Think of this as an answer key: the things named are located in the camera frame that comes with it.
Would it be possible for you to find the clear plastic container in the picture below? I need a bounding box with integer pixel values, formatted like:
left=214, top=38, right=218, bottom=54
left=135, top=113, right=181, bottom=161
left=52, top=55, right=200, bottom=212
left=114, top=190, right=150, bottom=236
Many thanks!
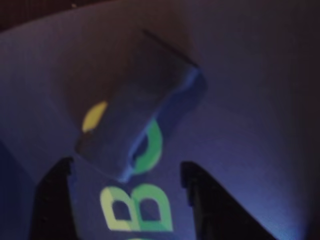
left=74, top=28, right=208, bottom=183

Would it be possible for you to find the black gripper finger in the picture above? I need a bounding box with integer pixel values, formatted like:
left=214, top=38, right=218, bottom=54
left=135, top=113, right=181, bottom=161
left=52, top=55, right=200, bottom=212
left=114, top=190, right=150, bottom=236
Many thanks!
left=180, top=161, right=276, bottom=240
left=29, top=156, right=78, bottom=240

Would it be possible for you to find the grey WOWROBO mat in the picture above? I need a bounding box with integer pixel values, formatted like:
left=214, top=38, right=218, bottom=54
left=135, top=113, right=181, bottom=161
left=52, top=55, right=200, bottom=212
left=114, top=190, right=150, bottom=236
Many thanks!
left=0, top=0, right=320, bottom=240

